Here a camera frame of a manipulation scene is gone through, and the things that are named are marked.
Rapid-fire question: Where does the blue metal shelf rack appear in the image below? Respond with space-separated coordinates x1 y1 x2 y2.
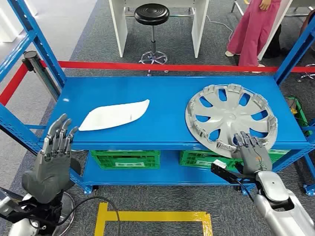
0 0 315 196

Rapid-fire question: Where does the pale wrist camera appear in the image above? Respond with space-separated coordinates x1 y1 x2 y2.
211 159 247 184
0 187 25 214

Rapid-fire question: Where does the person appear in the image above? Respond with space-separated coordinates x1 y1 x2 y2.
264 24 289 59
225 0 283 74

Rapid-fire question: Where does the white floor cable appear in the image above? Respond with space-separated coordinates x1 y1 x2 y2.
205 14 233 42

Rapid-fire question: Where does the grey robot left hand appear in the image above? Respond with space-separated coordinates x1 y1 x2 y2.
22 113 79 205

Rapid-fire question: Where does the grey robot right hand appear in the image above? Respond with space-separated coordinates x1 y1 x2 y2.
232 131 273 179

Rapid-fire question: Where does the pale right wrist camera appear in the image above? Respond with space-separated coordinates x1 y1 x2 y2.
211 159 247 184

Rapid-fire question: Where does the chrome stool base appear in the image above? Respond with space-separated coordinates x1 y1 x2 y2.
296 63 315 82

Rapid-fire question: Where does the white plastic trim panel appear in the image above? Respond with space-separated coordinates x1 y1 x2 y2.
79 99 150 132

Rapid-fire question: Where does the grey plastic wheel hubcap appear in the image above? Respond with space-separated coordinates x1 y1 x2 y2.
185 84 279 159

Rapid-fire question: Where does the red barrier belt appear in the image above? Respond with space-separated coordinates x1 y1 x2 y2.
41 60 315 73
0 63 29 107

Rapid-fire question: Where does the green plastic crate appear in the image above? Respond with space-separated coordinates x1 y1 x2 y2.
90 150 161 170
285 95 313 138
179 149 290 172

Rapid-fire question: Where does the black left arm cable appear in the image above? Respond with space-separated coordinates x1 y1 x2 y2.
55 196 121 236

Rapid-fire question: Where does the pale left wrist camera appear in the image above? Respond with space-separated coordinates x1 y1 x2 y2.
0 187 25 214

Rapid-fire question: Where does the black round stool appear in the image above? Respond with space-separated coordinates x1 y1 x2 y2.
134 3 170 66

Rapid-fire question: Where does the black-capped barrier post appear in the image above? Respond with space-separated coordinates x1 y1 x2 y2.
22 50 61 102

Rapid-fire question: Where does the white desk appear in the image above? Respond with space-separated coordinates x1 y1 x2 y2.
108 0 209 59
257 0 315 61

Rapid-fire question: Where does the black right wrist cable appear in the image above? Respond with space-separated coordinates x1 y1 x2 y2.
236 178 255 203

